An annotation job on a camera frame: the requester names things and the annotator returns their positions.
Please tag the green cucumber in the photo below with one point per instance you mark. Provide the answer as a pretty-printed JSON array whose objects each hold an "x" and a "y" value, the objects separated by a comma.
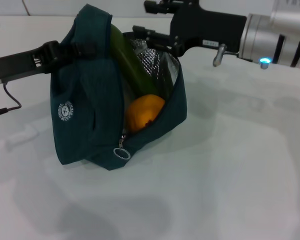
[{"x": 130, "y": 62}]

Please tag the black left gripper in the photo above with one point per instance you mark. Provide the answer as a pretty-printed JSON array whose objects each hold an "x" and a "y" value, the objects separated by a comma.
[{"x": 15, "y": 65}]

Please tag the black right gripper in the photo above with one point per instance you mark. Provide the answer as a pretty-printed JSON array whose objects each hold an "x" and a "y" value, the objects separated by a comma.
[{"x": 215, "y": 27}]

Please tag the dark teal insulated lunch bag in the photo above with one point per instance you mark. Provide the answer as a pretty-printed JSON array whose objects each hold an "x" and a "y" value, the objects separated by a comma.
[{"x": 90, "y": 112}]

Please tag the orange yellow pear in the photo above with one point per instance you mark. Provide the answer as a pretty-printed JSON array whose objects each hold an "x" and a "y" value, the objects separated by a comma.
[{"x": 145, "y": 112}]

